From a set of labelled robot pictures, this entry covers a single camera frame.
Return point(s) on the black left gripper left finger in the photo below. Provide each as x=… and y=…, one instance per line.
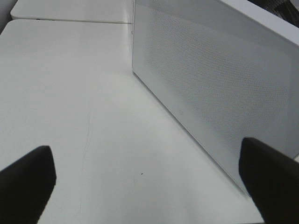
x=26, y=186

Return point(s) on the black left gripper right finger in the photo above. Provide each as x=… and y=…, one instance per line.
x=272, y=180

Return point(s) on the white microwave door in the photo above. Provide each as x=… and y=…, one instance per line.
x=225, y=69

